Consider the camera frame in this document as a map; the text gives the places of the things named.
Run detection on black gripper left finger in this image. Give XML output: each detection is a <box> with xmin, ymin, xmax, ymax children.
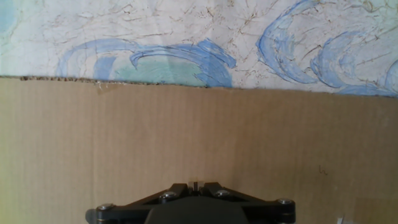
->
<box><xmin>95</xmin><ymin>182</ymin><xmax>197</xmax><ymax>224</ymax></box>

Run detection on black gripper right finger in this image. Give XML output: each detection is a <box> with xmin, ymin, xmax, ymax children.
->
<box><xmin>198</xmin><ymin>182</ymin><xmax>296</xmax><ymax>224</ymax></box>

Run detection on brown cardboard sheet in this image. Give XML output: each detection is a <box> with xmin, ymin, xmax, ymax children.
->
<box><xmin>0</xmin><ymin>76</ymin><xmax>398</xmax><ymax>224</ymax></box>

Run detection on painted landscape print cloth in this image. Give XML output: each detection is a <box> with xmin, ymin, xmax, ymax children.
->
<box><xmin>0</xmin><ymin>0</ymin><xmax>398</xmax><ymax>98</ymax></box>

